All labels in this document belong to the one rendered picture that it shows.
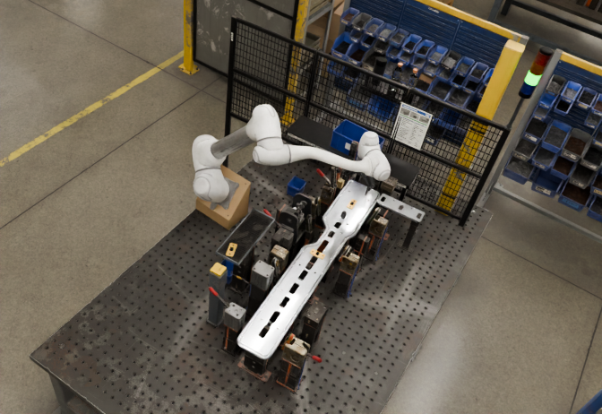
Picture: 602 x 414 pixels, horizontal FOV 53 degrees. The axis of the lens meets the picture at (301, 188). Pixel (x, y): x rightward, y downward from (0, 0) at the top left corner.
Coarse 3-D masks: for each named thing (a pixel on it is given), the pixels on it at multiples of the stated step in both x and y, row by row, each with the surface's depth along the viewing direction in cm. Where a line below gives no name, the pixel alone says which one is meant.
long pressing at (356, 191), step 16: (352, 192) 370; (368, 192) 372; (336, 208) 359; (368, 208) 362; (352, 224) 351; (320, 240) 338; (336, 240) 341; (304, 256) 329; (288, 272) 320; (320, 272) 323; (288, 288) 313; (304, 288) 314; (272, 304) 305; (288, 304) 306; (304, 304) 308; (256, 320) 297; (288, 320) 299; (240, 336) 289; (256, 336) 290; (272, 336) 292; (256, 352) 285; (272, 352) 286
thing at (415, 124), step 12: (408, 108) 369; (420, 108) 365; (396, 120) 378; (408, 120) 374; (420, 120) 370; (432, 120) 366; (408, 132) 379; (420, 132) 375; (408, 144) 385; (420, 144) 380
